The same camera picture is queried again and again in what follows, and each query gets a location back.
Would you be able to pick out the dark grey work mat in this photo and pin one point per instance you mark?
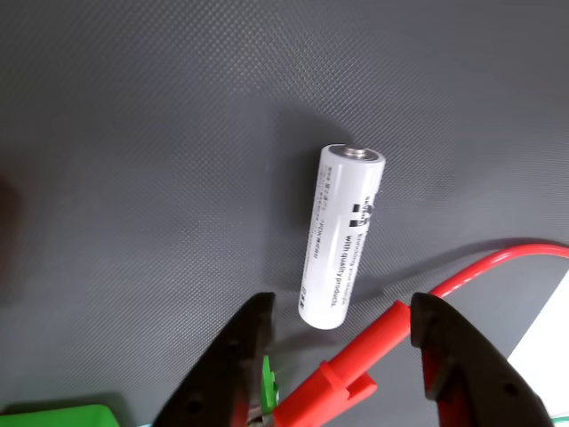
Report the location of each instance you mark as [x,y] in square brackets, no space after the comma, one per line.
[178,133]

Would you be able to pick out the green battery holder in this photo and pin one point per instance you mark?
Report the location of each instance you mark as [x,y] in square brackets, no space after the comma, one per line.
[268,387]

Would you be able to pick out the white AA battery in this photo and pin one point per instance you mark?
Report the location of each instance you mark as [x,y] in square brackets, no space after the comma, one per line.
[338,244]

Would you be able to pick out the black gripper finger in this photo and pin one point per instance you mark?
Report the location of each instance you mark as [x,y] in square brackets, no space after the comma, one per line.
[471,378]
[222,378]

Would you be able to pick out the red alligator clip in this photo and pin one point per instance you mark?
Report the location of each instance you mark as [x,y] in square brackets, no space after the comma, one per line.
[347,369]

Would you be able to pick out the green bulb holder board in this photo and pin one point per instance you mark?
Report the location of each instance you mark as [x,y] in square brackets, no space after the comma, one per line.
[66,416]

